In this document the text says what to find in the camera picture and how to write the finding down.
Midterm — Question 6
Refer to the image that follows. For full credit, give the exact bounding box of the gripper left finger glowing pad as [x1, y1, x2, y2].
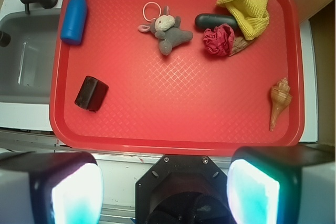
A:
[1, 152, 103, 223]

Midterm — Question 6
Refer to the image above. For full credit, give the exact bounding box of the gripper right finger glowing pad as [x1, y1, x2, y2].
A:
[226, 146, 335, 223]

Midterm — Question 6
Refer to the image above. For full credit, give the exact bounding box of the black box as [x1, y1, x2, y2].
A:
[75, 76, 109, 112]

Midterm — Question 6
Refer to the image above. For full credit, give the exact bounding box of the orange spiral conch shell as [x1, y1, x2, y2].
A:
[269, 77, 292, 132]

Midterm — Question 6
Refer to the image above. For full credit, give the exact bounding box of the grey sink basin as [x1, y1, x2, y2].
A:
[1, 9, 60, 104]

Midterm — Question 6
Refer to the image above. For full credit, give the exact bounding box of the brown ridged seashell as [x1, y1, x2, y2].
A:
[229, 36, 249, 57]

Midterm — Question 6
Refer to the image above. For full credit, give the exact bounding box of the crumpled red paper ball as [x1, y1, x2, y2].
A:
[203, 24, 235, 57]

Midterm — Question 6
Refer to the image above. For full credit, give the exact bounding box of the red plastic tray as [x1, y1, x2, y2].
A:
[49, 0, 305, 156]

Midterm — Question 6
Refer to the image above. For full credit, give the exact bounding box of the blue plastic bottle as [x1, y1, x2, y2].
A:
[60, 0, 87, 45]

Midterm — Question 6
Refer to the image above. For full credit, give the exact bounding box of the dark green oval case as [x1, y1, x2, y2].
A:
[194, 13, 239, 30]

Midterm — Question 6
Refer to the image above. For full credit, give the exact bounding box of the yellow microfibre cloth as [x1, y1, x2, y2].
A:
[216, 0, 270, 41]

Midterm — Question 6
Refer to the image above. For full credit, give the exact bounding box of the grey plush mouse toy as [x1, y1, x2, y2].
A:
[138, 2, 193, 56]

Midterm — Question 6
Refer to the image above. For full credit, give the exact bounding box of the pink hair tie loop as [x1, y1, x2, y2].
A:
[142, 1, 162, 22]

